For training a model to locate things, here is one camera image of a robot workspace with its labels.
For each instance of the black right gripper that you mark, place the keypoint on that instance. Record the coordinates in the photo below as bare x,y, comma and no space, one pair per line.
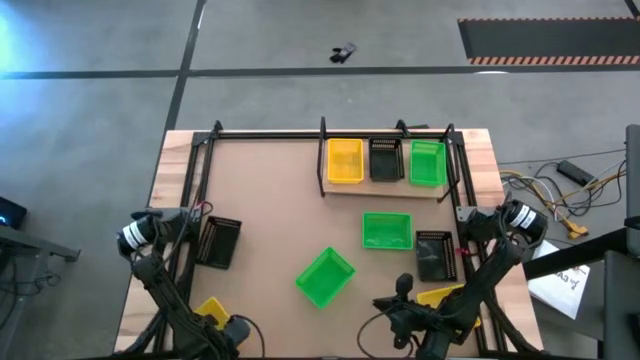
417,315

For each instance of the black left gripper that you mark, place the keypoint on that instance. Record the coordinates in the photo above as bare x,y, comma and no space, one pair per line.
210,345

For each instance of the yellow plastic basket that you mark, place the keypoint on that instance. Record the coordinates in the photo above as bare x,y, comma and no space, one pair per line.
432,296
212,307
345,161

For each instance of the black plastic basket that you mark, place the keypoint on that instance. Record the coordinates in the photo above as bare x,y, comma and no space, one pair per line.
386,160
436,256
217,242

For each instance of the green plastic basket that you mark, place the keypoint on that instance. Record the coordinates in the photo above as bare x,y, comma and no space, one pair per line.
427,162
325,277
387,231

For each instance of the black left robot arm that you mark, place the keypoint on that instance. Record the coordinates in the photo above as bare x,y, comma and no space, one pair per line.
165,290

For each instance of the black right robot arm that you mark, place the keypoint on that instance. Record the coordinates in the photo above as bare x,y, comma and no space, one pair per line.
492,270

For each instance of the wooden shelf board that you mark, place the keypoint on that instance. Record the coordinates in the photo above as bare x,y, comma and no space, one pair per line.
380,189

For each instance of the white paper sheet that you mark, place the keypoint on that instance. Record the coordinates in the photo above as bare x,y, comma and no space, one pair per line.
557,287

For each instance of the brown table mat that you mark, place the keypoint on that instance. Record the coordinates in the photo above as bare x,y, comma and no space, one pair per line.
280,190

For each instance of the black metal bar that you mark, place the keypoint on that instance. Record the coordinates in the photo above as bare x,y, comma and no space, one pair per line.
575,255

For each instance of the grey metal stand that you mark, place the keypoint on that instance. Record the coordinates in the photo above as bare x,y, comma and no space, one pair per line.
35,245

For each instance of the grey furniture panel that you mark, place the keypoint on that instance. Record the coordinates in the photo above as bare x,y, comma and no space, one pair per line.
622,310

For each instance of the black power strip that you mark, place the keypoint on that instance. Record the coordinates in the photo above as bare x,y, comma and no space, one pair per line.
575,173

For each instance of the black device with blue light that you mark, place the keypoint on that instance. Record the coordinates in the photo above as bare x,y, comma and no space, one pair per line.
11,212

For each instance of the small black floor object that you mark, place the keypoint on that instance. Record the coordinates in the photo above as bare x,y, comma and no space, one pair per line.
342,53

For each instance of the black hazard-striped floor mat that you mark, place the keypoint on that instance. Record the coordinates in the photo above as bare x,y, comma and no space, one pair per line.
550,37

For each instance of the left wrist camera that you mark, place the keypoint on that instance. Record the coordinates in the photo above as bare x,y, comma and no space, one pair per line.
237,330

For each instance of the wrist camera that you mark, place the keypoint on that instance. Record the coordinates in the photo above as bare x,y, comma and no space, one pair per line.
237,330
404,283

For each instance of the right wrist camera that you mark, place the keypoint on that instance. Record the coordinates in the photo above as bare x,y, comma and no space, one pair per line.
404,283

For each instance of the black metal shelf frame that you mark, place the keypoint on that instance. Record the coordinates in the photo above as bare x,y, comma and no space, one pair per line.
322,160

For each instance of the black aluminium table frame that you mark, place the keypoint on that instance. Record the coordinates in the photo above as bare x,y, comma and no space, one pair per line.
270,135

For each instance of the grey upright post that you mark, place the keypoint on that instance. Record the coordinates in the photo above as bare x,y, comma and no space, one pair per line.
633,175

